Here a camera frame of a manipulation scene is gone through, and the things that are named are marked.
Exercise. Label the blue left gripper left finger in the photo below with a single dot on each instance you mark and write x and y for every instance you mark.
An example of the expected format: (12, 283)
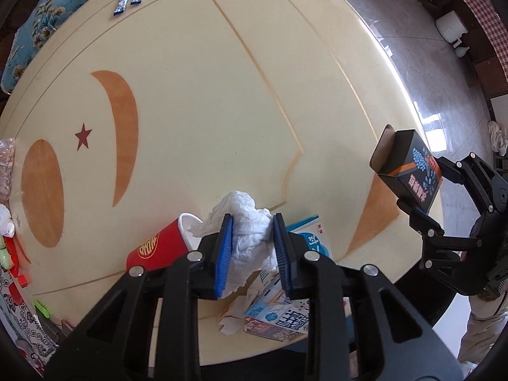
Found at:
(223, 255)

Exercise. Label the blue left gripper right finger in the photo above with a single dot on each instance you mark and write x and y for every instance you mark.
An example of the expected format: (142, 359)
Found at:
(285, 253)

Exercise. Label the white tissue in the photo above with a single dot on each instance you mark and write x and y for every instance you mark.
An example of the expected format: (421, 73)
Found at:
(252, 240)

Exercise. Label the blue white box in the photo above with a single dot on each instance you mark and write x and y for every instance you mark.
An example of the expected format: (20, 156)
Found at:
(306, 235)

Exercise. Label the red paper cup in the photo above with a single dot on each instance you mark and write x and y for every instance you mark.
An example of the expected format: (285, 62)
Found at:
(161, 250)

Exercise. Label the white blue milk carton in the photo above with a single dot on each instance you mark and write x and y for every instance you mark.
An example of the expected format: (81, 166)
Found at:
(267, 302)

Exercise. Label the black orange carton box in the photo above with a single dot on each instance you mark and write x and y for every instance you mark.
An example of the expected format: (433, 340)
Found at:
(405, 164)

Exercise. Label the playing card box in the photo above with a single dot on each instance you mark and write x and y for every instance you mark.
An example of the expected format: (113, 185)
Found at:
(273, 332)

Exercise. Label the beige trousers leg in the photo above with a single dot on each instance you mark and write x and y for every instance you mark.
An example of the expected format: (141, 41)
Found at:
(487, 319)

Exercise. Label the white cloth on floor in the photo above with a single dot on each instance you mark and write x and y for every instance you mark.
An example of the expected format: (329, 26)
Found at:
(498, 137)

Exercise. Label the green clip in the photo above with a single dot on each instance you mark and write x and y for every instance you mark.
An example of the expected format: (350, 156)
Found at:
(42, 309)

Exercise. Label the patterned blue white cloth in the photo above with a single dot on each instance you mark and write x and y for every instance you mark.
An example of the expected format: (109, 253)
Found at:
(24, 329)

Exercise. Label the white appliance on floor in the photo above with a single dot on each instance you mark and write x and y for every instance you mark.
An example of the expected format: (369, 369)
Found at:
(451, 28)

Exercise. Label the clear plastic bag of nuts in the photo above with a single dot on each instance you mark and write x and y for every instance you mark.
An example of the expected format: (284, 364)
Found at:
(7, 157)

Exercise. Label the checkered red cloth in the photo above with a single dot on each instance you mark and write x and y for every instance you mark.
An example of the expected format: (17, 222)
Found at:
(494, 27)

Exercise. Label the blue floral cushion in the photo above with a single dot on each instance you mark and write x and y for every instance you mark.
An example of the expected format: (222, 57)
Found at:
(44, 20)

